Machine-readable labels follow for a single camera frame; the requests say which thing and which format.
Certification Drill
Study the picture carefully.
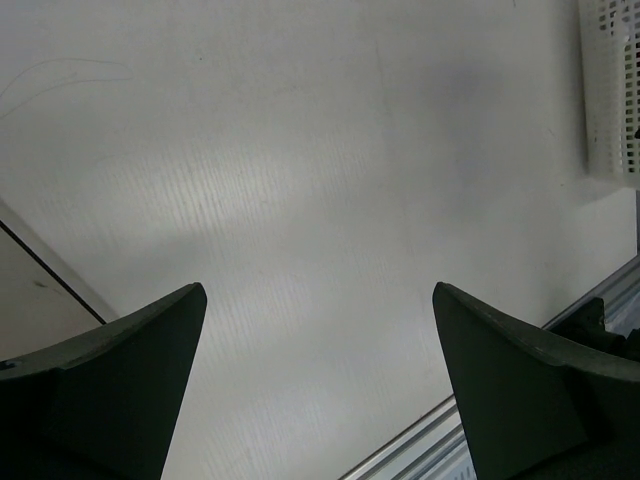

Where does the aluminium rail front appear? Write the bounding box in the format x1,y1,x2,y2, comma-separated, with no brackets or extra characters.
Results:
343,257,639,479

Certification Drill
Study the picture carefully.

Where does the clear acrylic utensil box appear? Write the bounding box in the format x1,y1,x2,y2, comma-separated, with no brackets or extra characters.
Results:
1,203,118,362

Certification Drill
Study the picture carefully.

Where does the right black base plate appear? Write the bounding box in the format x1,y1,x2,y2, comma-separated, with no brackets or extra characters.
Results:
550,297,639,362

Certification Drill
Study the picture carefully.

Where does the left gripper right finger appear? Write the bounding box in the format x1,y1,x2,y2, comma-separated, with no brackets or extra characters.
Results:
432,282,639,479

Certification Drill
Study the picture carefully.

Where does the white plastic basket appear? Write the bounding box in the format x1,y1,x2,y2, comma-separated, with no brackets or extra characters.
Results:
578,0,639,190

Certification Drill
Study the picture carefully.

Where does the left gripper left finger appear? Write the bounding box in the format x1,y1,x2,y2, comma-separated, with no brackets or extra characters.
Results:
1,283,207,479

